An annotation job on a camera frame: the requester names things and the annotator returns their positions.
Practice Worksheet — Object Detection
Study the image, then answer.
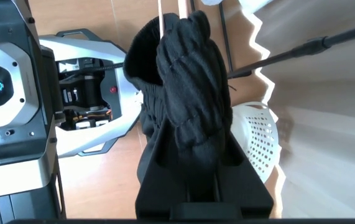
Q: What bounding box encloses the black garment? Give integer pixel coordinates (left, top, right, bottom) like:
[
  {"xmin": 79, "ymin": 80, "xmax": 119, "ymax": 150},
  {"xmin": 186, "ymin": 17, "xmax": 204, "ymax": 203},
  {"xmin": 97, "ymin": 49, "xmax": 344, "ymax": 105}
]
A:
[{"xmin": 122, "ymin": 10, "xmax": 234, "ymax": 203}]

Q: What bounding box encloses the white laundry basket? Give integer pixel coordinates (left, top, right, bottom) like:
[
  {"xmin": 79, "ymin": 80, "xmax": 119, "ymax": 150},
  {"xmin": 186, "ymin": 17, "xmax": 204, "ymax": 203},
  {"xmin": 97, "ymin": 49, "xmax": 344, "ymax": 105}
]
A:
[{"xmin": 230, "ymin": 101, "xmax": 282, "ymax": 184}]

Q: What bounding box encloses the beige curtain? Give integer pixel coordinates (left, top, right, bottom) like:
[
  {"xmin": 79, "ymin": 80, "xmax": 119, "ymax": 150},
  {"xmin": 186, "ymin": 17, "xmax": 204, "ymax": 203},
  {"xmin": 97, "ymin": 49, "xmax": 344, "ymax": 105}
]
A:
[{"xmin": 241, "ymin": 0, "xmax": 355, "ymax": 218}]

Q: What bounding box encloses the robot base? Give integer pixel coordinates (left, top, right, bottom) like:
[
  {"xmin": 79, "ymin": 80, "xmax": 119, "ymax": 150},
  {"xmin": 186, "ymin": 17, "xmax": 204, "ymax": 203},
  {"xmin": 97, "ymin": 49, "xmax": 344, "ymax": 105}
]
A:
[{"xmin": 0, "ymin": 0, "xmax": 144, "ymax": 220}]

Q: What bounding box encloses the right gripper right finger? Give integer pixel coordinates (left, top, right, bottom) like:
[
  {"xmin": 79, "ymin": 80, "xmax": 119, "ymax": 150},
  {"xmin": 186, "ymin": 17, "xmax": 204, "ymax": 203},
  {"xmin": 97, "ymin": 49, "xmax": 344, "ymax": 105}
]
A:
[{"xmin": 216, "ymin": 133, "xmax": 274, "ymax": 219}]

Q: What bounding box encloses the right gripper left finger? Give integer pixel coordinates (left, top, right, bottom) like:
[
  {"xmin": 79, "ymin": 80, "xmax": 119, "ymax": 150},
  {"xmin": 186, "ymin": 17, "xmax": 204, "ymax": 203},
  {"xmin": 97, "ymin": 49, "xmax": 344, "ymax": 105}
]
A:
[{"xmin": 135, "ymin": 119, "xmax": 191, "ymax": 219}]

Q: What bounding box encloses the black clothes rack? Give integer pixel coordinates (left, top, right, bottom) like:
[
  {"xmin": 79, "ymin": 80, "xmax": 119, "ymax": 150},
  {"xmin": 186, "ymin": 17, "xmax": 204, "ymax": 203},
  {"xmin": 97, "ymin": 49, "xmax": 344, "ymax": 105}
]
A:
[{"xmin": 189, "ymin": 0, "xmax": 355, "ymax": 80}]

